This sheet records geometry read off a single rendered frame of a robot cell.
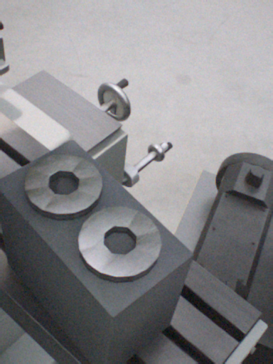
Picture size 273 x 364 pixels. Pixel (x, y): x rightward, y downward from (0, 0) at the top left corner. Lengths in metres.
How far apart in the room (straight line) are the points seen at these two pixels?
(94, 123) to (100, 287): 0.74
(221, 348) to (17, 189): 0.35
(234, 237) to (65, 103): 0.52
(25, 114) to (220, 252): 0.55
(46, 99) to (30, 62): 1.33
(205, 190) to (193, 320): 0.90
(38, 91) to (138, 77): 1.29
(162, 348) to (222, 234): 0.61
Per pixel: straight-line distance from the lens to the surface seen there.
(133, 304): 0.56
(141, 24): 2.92
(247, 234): 1.32
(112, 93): 1.43
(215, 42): 2.89
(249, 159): 1.47
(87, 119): 1.26
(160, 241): 0.58
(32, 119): 1.13
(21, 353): 1.55
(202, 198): 1.60
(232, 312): 0.78
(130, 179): 1.41
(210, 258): 1.26
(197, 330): 0.76
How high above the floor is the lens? 1.64
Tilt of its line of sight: 51 degrees down
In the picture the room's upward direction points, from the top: 8 degrees clockwise
